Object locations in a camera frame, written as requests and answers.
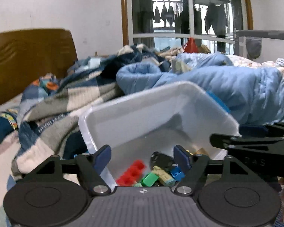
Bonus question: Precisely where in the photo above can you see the blue toy block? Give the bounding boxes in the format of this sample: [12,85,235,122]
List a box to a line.
[170,166,185,182]

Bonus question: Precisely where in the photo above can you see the beige toy vehicle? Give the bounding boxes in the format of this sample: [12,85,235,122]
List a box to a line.
[152,166,176,187]

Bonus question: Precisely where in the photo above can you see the red long building block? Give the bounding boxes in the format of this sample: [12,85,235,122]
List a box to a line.
[115,160,146,187]

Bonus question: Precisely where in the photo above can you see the green building block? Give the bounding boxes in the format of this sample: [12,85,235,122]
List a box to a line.
[140,172,159,187]

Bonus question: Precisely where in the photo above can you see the yellow toy block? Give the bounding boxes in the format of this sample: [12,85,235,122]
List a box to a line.
[187,148,209,157]

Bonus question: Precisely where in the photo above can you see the black toy car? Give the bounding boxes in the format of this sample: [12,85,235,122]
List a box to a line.
[150,151,177,172]

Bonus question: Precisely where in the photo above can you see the light blue duvet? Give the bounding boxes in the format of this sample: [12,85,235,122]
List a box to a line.
[116,53,284,125]

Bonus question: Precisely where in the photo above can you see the checkered blue grey blanket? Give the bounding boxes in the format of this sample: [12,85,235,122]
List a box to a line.
[11,44,171,176]

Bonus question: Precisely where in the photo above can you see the white plastic bin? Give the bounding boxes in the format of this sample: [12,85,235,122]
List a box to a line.
[78,82,239,188]

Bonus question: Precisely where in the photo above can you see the patterned white quilt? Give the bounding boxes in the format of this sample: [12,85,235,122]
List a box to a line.
[227,55,284,75]

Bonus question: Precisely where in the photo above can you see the blue patterned pillow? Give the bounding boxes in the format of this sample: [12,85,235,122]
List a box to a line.
[0,112,18,142]

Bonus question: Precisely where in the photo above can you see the red bag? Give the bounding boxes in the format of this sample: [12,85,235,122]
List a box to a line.
[183,37,198,53]

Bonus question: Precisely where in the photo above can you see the wooden headboard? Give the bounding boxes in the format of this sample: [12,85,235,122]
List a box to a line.
[0,28,77,105]

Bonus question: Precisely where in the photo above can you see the window with white frame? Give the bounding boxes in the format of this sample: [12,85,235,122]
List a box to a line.
[122,0,253,54]

